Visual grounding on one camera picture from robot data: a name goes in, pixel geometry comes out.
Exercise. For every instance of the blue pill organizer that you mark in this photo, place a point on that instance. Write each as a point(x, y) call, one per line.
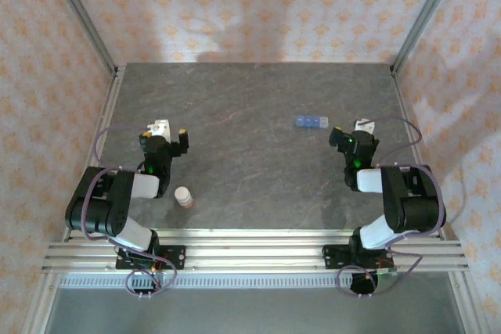
point(311, 122)

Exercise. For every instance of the white ribbed bottle cap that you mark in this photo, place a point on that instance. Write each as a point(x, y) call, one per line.
point(182, 193)

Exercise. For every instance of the white pill bottle orange label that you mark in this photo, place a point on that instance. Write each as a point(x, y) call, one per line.
point(186, 203)

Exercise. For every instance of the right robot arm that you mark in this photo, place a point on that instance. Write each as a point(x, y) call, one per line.
point(415, 209)

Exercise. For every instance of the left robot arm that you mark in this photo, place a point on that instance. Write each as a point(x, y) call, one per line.
point(98, 212)

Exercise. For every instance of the small green circuit board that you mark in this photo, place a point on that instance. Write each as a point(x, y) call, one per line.
point(387, 272)

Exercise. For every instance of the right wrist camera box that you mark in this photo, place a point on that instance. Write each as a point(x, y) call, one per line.
point(364, 125)

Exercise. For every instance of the aluminium side rail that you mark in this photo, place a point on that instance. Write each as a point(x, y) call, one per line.
point(401, 95)
point(110, 95)

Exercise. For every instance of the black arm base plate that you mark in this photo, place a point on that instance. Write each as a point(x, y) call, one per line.
point(178, 257)
point(330, 257)

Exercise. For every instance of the aluminium mounting rail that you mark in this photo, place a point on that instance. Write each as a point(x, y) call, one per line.
point(254, 256)

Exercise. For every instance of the aluminium upright post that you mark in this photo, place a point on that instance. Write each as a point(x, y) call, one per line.
point(425, 13)
point(81, 13)

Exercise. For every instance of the aluminium frame rail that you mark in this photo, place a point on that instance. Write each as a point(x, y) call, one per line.
point(466, 302)
point(41, 302)

